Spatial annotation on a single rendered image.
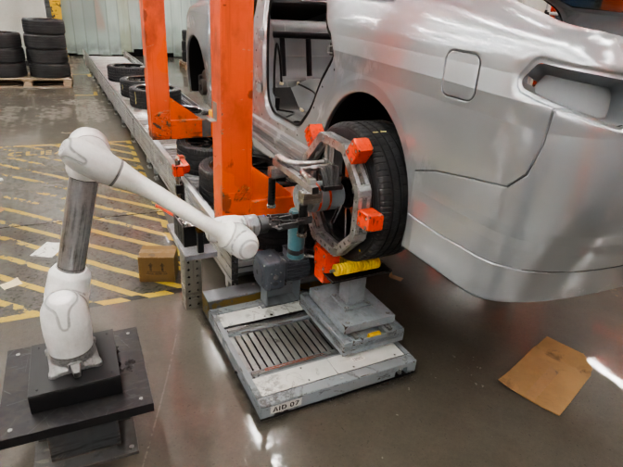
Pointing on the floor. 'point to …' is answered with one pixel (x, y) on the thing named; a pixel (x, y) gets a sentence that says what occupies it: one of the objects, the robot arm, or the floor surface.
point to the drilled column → (191, 283)
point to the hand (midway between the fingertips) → (302, 218)
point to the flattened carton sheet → (549, 375)
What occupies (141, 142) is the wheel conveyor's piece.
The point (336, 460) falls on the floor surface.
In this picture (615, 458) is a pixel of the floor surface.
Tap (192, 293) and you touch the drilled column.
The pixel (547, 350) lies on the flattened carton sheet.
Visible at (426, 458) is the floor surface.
